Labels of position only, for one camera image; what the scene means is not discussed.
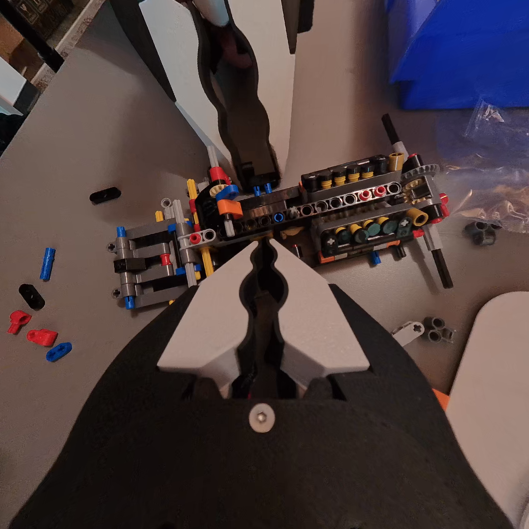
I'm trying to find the red lego pin connector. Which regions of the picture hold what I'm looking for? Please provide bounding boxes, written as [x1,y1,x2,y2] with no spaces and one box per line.
[26,328,58,347]

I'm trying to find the white furniture panel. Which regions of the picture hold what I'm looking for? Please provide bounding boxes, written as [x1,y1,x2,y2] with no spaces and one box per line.
[0,56,40,116]

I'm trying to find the blue lego pin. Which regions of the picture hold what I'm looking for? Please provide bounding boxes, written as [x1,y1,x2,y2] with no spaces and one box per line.
[40,247,56,282]

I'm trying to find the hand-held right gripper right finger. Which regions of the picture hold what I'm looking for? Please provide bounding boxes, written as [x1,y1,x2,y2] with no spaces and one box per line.
[264,239,371,399]

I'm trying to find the black three-hole lego liftarm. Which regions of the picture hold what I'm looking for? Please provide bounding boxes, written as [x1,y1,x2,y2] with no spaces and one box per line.
[89,187,122,204]
[18,283,45,311]

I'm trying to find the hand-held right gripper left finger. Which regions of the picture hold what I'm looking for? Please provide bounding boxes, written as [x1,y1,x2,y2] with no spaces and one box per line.
[157,240,264,399]

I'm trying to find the brown cardboard box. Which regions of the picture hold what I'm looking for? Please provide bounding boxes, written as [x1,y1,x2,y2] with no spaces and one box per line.
[0,18,46,79]

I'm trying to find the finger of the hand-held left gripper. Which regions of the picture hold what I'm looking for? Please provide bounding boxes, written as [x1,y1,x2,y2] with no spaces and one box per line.
[138,0,257,188]
[227,0,297,191]

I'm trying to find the red lego axle connector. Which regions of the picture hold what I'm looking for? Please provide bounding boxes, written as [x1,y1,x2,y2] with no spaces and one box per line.
[7,310,32,334]

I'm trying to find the dark grey lego connector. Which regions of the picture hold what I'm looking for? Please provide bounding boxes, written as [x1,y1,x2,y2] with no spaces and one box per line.
[463,221,501,246]
[422,317,456,344]

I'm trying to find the blue plastic bin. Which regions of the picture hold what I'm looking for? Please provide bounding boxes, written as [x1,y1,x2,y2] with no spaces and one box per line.
[384,0,529,110]

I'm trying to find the short black lego brick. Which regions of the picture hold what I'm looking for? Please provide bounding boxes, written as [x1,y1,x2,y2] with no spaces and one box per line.
[239,159,282,197]

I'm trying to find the small blue lego liftarm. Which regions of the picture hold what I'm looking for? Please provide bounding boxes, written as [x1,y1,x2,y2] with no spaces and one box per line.
[45,342,73,363]

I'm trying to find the clear plastic bag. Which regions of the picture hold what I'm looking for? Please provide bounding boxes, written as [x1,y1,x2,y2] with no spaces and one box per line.
[434,97,529,234]

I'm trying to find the white lamp base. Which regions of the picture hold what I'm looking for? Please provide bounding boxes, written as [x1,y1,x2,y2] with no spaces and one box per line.
[446,290,529,529]

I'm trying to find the lego car chassis assembly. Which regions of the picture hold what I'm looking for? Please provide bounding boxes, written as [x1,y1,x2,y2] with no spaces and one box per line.
[108,114,454,310]

